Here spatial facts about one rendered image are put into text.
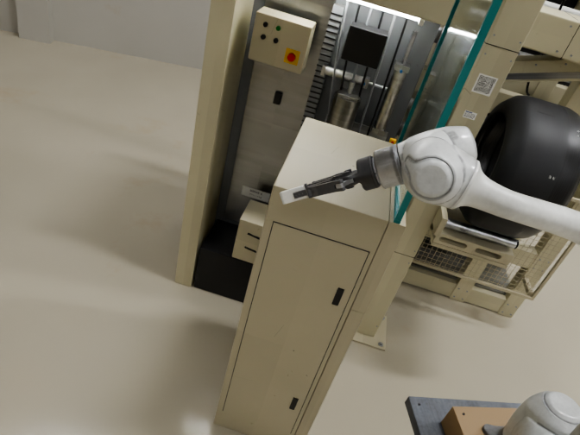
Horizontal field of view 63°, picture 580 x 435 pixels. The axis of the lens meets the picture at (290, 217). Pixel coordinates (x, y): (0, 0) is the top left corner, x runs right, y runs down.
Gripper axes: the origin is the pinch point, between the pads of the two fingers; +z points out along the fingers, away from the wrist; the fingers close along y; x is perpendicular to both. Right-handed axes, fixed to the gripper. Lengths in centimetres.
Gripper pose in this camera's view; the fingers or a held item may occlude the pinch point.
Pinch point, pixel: (294, 194)
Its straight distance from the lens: 114.7
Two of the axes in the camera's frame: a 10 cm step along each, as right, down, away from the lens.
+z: -9.1, 2.5, 3.3
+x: -3.2, -9.3, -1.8
